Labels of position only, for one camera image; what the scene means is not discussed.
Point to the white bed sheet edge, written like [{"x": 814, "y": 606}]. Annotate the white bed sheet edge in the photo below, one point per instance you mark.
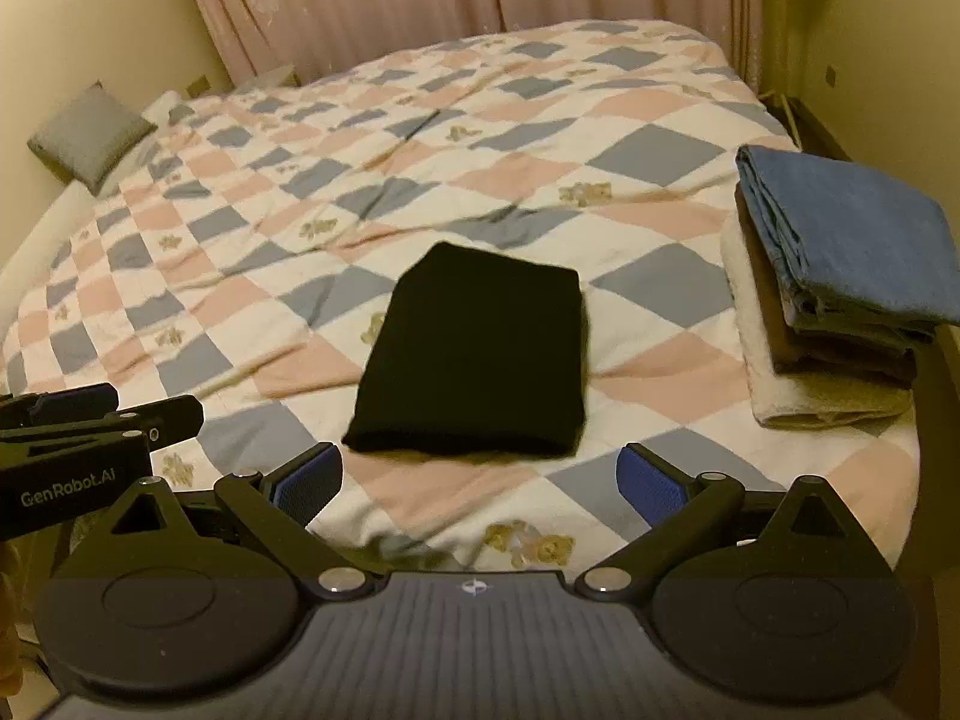
[{"x": 31, "y": 261}]

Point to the checkered pink blue quilt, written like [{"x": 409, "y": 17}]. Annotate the checkered pink blue quilt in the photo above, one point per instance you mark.
[{"x": 250, "y": 259}]

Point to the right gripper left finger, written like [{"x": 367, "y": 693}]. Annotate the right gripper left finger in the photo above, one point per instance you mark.
[{"x": 271, "y": 513}]

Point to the folded brown garment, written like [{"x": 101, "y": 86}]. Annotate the folded brown garment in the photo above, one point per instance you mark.
[{"x": 793, "y": 351}]

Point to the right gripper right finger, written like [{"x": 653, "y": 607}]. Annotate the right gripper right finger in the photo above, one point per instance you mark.
[{"x": 685, "y": 515}]

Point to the folded white fleece garment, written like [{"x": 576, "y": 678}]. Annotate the folded white fleece garment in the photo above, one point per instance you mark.
[{"x": 795, "y": 400}]

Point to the folded blue jeans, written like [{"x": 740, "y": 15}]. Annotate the folded blue jeans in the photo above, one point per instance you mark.
[{"x": 855, "y": 251}]

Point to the grey square pillow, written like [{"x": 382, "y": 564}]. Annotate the grey square pillow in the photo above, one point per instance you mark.
[{"x": 89, "y": 137}]

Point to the black garment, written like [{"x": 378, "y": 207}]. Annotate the black garment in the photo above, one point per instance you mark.
[{"x": 478, "y": 353}]

